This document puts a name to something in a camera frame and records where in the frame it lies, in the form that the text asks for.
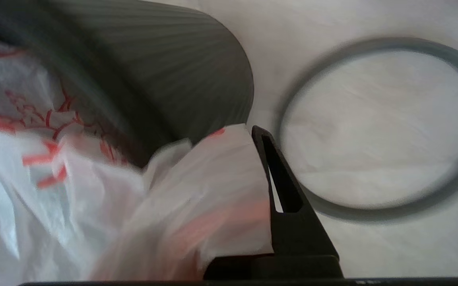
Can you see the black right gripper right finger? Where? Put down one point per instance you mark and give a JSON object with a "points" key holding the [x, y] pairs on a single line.
{"points": [[296, 234]]}

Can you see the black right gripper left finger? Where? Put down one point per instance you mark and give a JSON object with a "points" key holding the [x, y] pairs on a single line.
{"points": [[237, 268]]}

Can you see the white red-print trash bag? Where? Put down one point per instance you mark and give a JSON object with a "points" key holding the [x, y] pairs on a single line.
{"points": [[94, 214]]}

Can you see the black trash bin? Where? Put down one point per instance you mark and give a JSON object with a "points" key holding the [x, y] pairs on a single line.
{"points": [[173, 79]]}

